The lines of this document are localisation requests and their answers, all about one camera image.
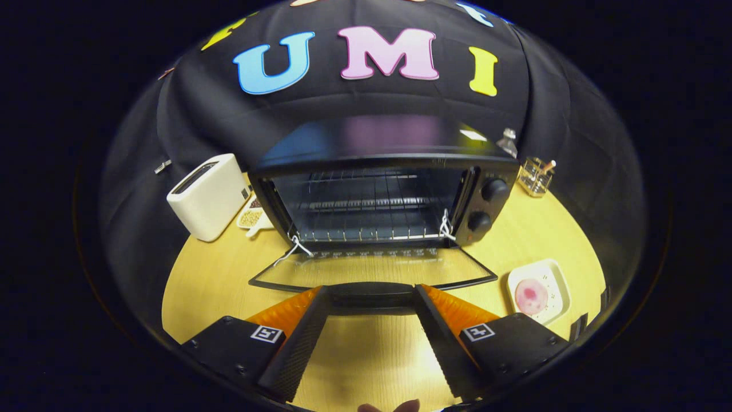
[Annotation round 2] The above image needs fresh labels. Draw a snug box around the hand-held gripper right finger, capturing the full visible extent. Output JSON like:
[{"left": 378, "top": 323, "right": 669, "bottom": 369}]
[{"left": 414, "top": 284, "right": 571, "bottom": 401}]

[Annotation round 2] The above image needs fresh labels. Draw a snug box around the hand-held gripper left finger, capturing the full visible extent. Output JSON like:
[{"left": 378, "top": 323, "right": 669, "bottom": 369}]
[{"left": 181, "top": 286, "right": 332, "bottom": 403}]

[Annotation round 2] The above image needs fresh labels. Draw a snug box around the pink ham slice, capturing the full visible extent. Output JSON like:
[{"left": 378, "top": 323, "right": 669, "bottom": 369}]
[{"left": 515, "top": 279, "right": 550, "bottom": 316}]

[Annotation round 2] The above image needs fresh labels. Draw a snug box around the cream square plate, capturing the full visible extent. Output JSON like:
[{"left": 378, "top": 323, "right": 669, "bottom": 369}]
[{"left": 507, "top": 259, "right": 571, "bottom": 326}]

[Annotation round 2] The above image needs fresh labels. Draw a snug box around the black toaster oven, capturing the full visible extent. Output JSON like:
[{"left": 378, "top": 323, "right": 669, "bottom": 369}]
[{"left": 248, "top": 117, "right": 521, "bottom": 315}]

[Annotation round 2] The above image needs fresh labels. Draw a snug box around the white toaster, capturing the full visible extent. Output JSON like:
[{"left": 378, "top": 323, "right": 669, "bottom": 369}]
[{"left": 166, "top": 153, "right": 252, "bottom": 243}]

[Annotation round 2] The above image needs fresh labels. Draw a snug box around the black flat stand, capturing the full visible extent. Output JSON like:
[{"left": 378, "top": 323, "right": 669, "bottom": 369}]
[{"left": 568, "top": 286, "right": 611, "bottom": 343}]

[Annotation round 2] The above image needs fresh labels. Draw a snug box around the small white bean dish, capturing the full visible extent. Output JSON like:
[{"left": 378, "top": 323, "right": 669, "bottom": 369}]
[{"left": 236, "top": 197, "right": 275, "bottom": 238}]

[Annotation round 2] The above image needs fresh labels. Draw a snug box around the clear plastic bottle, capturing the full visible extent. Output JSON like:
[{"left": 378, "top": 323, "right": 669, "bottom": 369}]
[{"left": 495, "top": 128, "right": 519, "bottom": 159}]

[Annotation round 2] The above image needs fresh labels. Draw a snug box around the black backdrop cloth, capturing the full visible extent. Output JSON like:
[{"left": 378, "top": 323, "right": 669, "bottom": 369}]
[{"left": 98, "top": 0, "right": 647, "bottom": 338}]

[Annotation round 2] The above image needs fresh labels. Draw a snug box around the metal wire basket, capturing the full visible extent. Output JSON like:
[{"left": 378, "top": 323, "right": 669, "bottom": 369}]
[{"left": 518, "top": 157, "right": 554, "bottom": 198}]

